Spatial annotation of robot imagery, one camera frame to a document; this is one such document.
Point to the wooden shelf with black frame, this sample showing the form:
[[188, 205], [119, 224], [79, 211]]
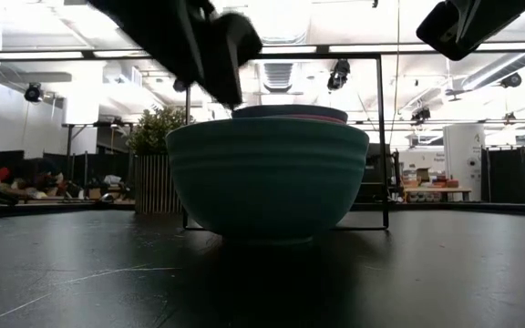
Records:
[[312, 56]]

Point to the green ribbed bowl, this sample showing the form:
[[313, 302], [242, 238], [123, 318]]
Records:
[[267, 182]]

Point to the dark cabinet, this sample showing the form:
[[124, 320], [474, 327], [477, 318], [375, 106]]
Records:
[[374, 168]]

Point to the wooden background table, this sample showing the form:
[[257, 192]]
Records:
[[435, 189]]

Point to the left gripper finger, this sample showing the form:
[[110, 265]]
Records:
[[221, 73], [239, 38]]

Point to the green plant in ribbed pot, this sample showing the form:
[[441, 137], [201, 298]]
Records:
[[157, 182]]

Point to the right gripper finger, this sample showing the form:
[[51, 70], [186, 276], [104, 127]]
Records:
[[495, 16], [449, 32]]

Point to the black ceiling rail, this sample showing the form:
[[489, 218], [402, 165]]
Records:
[[322, 48]]

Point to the black partition panel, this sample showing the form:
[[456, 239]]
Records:
[[517, 175]]

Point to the white cylindrical column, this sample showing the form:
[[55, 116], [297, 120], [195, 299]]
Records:
[[463, 155]]

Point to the blue ribbed bowl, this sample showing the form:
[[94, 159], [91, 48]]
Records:
[[290, 111]]

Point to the black table mat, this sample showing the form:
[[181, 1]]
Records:
[[262, 291]]

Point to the pink ribbed bowl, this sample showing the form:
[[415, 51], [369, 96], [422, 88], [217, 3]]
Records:
[[326, 118]]

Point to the black metal stand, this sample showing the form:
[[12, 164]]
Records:
[[69, 150]]

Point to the black ceiling spotlight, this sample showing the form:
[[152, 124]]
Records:
[[179, 85], [33, 92], [338, 75], [511, 80], [420, 115]]

